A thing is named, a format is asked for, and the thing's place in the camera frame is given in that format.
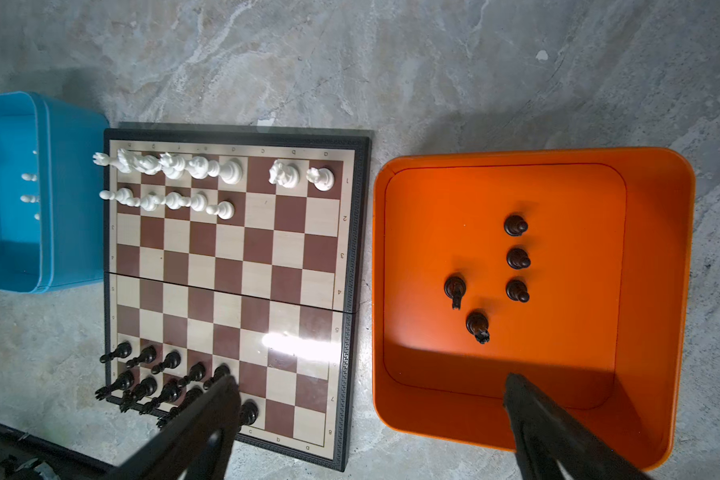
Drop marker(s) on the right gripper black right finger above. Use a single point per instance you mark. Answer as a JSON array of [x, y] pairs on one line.
[[550, 442]]

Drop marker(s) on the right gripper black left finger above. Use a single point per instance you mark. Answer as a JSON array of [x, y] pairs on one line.
[[196, 445]]

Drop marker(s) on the black bishop piece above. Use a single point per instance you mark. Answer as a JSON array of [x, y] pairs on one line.
[[249, 412]]

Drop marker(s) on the white knight piece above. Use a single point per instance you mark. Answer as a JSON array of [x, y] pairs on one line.
[[284, 174]]

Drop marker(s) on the black rook in tray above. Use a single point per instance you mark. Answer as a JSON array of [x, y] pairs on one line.
[[477, 325]]

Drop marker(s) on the black pawn in tray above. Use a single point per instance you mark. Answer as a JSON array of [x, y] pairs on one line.
[[518, 259], [516, 290], [515, 225]]

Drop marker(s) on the black knight in tray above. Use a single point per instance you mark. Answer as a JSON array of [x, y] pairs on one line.
[[455, 289]]

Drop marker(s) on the orange plastic tray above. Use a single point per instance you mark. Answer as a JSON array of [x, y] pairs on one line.
[[609, 238]]

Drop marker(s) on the folding chessboard brown cream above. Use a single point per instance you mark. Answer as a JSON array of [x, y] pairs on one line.
[[212, 271]]

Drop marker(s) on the blue plastic tray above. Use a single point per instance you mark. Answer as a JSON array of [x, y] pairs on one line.
[[56, 141]]

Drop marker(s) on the black front mounting rail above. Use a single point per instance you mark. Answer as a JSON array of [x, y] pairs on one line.
[[24, 456]]

